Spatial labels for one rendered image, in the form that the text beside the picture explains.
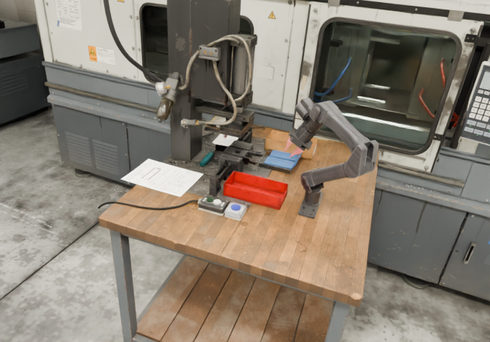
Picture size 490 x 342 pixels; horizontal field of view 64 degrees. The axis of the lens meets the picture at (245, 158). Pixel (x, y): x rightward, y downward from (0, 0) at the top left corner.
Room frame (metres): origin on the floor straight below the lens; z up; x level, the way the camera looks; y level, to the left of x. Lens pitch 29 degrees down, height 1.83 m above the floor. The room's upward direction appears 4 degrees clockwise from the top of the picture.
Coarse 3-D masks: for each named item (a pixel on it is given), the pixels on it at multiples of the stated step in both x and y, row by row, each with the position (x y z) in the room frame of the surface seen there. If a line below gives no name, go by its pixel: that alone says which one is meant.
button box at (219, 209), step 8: (192, 200) 1.30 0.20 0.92; (200, 200) 1.29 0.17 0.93; (224, 200) 1.29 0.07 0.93; (144, 208) 1.23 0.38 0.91; (152, 208) 1.23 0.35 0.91; (160, 208) 1.24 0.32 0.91; (168, 208) 1.24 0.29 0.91; (200, 208) 1.26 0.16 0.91; (208, 208) 1.25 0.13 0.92; (216, 208) 1.24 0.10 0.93; (224, 208) 1.24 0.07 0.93
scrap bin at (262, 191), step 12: (228, 180) 1.41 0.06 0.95; (240, 180) 1.47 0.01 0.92; (252, 180) 1.45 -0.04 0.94; (264, 180) 1.44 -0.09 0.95; (228, 192) 1.36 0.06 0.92; (240, 192) 1.35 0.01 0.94; (252, 192) 1.33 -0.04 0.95; (264, 192) 1.41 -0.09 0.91; (276, 192) 1.42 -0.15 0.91; (264, 204) 1.32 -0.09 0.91; (276, 204) 1.30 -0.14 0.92
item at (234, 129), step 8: (200, 104) 1.68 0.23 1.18; (208, 104) 1.71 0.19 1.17; (216, 104) 1.70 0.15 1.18; (208, 112) 1.63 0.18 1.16; (216, 112) 1.62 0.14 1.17; (224, 112) 1.61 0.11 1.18; (232, 112) 1.61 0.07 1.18; (240, 112) 1.61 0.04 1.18; (248, 112) 1.63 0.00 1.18; (240, 120) 1.59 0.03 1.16; (248, 120) 1.58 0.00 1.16; (224, 128) 1.54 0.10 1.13; (232, 128) 1.53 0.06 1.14; (240, 128) 1.54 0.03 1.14; (248, 128) 1.61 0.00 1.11; (224, 136) 1.56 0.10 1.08; (240, 136) 1.52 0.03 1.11
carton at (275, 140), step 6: (270, 132) 1.90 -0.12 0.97; (276, 132) 1.92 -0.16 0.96; (282, 132) 1.91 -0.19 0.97; (270, 138) 1.90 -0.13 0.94; (276, 138) 1.92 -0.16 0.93; (282, 138) 1.91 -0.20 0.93; (288, 138) 1.90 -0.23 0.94; (312, 138) 1.87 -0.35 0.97; (270, 144) 1.81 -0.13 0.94; (276, 144) 1.80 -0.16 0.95; (282, 144) 1.79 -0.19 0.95; (294, 144) 1.78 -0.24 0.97; (312, 144) 1.86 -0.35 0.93; (282, 150) 1.79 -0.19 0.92; (288, 150) 1.78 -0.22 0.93; (294, 150) 1.78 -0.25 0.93; (306, 150) 1.76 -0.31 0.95; (312, 150) 1.75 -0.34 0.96; (306, 156) 1.75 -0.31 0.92; (312, 156) 1.78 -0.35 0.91
